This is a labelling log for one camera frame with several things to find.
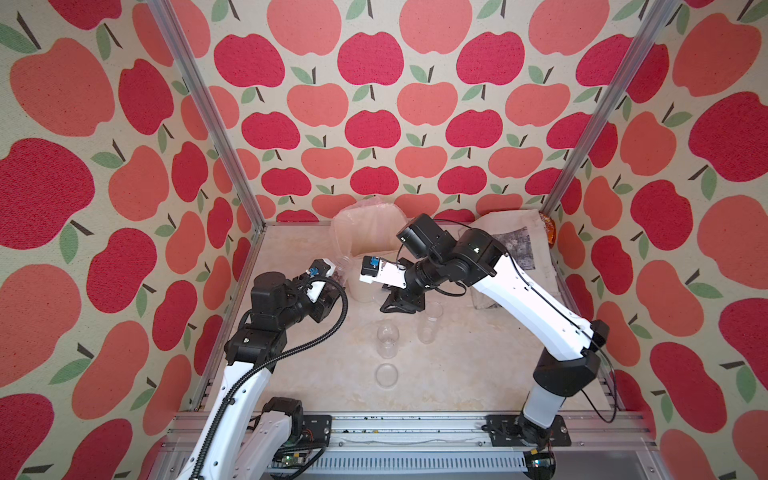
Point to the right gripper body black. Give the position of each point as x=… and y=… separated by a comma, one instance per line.
x=418, y=279

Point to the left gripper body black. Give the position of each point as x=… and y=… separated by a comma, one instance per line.
x=320, y=308

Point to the tall clear jar of rosebuds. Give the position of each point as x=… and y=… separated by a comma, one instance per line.
x=429, y=322

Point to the clear jar lid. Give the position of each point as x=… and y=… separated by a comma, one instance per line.
x=386, y=375
x=396, y=301

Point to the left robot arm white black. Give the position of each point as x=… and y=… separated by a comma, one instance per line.
x=235, y=443

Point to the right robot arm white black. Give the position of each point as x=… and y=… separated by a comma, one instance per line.
x=569, y=360

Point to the cream trash bin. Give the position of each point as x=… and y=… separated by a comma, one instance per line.
x=363, y=234

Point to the pink plastic bin liner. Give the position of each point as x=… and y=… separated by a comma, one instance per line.
x=367, y=227

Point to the white Monet tote bag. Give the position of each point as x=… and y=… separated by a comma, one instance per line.
x=523, y=234

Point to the orange snack packet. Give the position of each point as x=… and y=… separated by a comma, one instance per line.
x=550, y=229

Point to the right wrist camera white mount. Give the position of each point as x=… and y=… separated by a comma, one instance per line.
x=380, y=270

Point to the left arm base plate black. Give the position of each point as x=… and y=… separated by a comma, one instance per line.
x=309, y=431

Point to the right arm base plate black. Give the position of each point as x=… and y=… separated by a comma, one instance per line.
x=517, y=431

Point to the aluminium front rail frame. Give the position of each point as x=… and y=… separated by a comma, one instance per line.
x=432, y=445

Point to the left aluminium corner post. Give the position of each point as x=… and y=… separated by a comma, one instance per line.
x=173, y=34

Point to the aluminium corner post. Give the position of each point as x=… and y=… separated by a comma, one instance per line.
x=173, y=34
x=656, y=19

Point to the right aluminium corner post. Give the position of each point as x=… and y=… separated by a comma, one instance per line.
x=656, y=19

